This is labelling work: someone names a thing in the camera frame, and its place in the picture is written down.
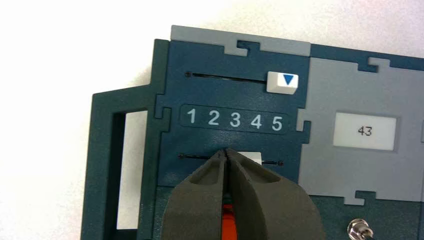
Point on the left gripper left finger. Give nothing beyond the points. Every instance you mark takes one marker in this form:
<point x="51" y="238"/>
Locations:
<point x="195" y="208"/>

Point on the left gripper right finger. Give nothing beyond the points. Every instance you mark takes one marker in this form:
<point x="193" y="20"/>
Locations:
<point x="271" y="208"/>

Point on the plain white slider knob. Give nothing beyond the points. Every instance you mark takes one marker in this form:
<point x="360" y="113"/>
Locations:
<point x="253" y="157"/>

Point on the white slider knob blue triangle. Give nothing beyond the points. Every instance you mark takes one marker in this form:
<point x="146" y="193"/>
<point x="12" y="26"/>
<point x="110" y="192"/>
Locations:
<point x="281" y="82"/>

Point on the orange push button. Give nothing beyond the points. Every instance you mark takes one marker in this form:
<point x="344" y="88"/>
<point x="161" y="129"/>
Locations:
<point x="228" y="222"/>

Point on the dark teal grey control box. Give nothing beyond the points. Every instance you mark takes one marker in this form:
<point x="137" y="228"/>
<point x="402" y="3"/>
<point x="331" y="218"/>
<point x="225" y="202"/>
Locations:
<point x="205" y="96"/>

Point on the white number display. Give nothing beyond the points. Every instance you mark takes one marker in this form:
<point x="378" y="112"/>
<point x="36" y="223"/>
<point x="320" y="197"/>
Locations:
<point x="364" y="130"/>

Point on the metal toggle switch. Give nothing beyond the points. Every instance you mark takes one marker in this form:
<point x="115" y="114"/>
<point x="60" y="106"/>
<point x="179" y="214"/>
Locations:
<point x="359" y="229"/>

